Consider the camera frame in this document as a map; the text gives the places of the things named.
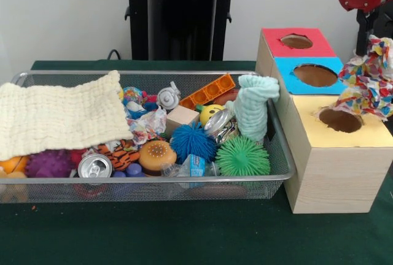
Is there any colourful printed paper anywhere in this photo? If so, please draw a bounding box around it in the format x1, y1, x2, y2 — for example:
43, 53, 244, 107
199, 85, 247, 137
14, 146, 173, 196
336, 34, 393, 121

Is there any light blue muslin cloth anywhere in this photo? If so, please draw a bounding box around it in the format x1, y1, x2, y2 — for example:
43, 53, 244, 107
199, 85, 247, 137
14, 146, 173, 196
233, 74, 281, 142

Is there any wooden box with three holes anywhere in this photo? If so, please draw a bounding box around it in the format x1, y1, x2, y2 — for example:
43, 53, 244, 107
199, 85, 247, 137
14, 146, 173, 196
255, 27, 393, 215

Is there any orange toy block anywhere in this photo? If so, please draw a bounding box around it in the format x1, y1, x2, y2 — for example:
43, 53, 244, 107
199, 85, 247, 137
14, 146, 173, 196
179, 73, 236, 109

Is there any crushed printed can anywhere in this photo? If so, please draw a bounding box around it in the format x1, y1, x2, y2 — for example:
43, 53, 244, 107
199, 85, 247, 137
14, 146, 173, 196
204, 108, 240, 145

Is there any yellow smiley ball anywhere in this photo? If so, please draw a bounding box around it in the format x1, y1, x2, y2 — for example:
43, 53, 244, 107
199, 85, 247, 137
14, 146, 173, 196
196, 102, 227, 126

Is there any green spiky ball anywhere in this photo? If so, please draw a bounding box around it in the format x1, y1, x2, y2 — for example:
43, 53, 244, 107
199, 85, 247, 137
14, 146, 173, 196
214, 137, 271, 177

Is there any plain wooden cube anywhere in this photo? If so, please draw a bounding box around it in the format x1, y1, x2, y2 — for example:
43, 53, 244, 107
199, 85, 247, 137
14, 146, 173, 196
165, 104, 200, 137

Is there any blue spiky ball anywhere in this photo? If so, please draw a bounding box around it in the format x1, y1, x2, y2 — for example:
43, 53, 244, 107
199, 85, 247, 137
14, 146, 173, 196
169, 122, 219, 164

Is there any toy burger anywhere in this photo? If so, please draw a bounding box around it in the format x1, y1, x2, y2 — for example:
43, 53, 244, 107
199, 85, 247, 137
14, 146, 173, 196
138, 140, 178, 177

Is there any silver drink can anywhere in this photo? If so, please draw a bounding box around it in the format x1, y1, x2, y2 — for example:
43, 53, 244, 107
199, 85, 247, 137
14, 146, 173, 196
77, 153, 113, 179

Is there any cream muslin cloth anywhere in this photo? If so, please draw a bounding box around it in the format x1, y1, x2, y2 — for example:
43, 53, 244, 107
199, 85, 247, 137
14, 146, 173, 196
0, 70, 134, 161

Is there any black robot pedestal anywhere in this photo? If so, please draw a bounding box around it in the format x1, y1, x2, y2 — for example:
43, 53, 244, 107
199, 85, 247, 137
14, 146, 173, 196
118, 0, 248, 61

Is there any wire mesh bin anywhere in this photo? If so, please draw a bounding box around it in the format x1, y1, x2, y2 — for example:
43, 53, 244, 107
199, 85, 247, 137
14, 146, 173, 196
0, 70, 297, 204

